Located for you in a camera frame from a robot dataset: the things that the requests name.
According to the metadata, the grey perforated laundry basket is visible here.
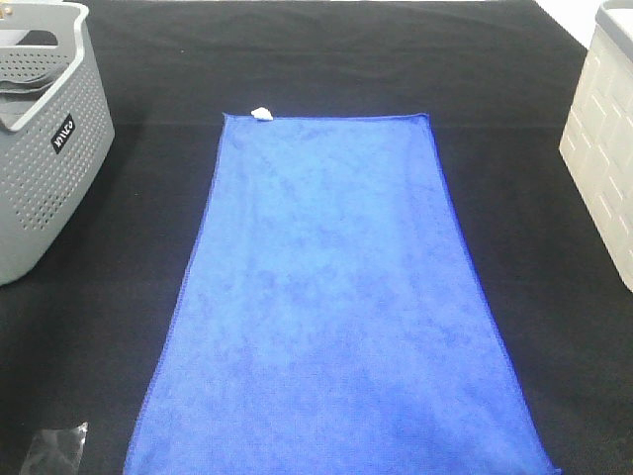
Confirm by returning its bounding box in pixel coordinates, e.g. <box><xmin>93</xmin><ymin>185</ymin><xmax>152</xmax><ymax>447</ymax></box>
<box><xmin>1</xmin><ymin>1</ymin><xmax>115</xmax><ymax>284</ymax></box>

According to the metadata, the white storage box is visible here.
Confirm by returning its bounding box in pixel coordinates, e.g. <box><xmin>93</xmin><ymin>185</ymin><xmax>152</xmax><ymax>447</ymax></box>
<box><xmin>559</xmin><ymin>1</ymin><xmax>632</xmax><ymax>288</ymax></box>

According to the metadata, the blue microfibre towel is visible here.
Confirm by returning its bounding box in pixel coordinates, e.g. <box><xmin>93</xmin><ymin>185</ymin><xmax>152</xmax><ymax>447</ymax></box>
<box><xmin>124</xmin><ymin>114</ymin><xmax>555</xmax><ymax>474</ymax></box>

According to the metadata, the clear tape strip left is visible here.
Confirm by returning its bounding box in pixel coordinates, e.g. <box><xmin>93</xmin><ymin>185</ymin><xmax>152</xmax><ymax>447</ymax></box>
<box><xmin>19</xmin><ymin>422</ymin><xmax>89</xmax><ymax>475</ymax></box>

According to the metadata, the black table cloth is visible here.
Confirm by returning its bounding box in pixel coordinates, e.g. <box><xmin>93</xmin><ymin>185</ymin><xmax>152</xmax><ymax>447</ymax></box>
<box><xmin>1</xmin><ymin>1</ymin><xmax>632</xmax><ymax>474</ymax></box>

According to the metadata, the grey towel in basket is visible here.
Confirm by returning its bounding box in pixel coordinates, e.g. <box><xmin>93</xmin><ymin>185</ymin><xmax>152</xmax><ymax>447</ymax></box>
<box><xmin>1</xmin><ymin>75</ymin><xmax>55</xmax><ymax>130</ymax></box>

